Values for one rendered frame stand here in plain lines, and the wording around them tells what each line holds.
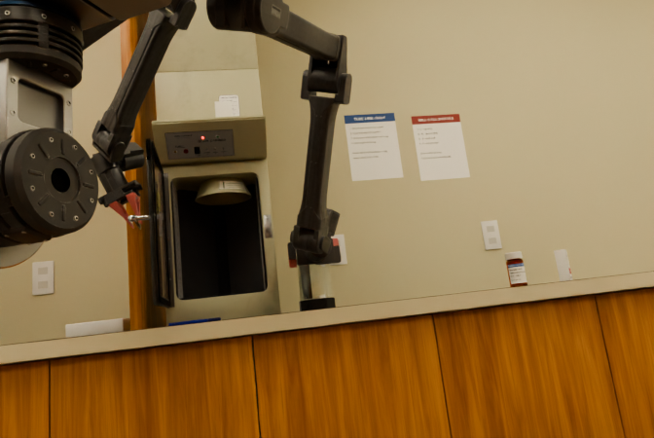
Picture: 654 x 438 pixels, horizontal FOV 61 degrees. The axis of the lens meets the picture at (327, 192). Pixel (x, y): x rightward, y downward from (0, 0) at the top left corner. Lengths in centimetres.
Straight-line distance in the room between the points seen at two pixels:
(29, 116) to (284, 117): 148
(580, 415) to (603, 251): 106
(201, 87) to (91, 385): 91
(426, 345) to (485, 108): 128
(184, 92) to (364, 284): 95
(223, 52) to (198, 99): 18
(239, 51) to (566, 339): 127
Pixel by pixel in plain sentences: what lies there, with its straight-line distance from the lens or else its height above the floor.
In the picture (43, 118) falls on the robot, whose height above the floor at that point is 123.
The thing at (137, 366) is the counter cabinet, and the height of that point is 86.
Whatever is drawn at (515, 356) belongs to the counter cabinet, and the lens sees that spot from 152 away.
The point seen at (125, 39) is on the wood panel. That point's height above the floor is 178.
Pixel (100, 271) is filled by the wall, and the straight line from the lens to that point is 213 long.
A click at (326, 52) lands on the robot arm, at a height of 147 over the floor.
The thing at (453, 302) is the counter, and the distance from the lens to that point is 143.
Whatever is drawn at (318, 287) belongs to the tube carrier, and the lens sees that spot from 153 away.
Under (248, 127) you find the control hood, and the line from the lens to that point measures 163.
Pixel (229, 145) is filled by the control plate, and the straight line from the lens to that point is 166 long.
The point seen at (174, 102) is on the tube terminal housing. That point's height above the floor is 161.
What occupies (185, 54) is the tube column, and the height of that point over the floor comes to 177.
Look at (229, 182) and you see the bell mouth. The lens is 171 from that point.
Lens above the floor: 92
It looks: 12 degrees up
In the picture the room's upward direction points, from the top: 7 degrees counter-clockwise
